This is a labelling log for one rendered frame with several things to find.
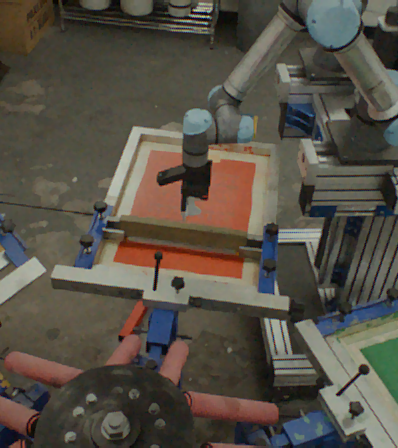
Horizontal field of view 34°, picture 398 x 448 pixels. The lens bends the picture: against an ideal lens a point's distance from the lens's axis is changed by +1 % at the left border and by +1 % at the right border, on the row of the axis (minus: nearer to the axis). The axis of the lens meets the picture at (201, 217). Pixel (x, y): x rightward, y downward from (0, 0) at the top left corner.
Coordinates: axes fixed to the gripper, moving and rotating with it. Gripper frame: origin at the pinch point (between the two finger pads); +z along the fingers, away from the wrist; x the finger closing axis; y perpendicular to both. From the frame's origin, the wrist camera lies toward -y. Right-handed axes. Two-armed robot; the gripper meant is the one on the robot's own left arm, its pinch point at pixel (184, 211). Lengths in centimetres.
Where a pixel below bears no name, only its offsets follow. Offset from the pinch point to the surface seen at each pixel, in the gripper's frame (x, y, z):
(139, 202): 20.4, -18.0, 16.6
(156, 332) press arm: -40.6, -1.0, 8.0
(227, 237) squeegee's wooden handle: -1.1, 14.2, 7.2
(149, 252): -3.1, -10.0, 16.6
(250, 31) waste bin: 318, 9, 91
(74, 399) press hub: -79, -11, -18
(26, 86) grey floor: 236, -141, 113
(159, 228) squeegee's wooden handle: -0.8, -7.3, 7.6
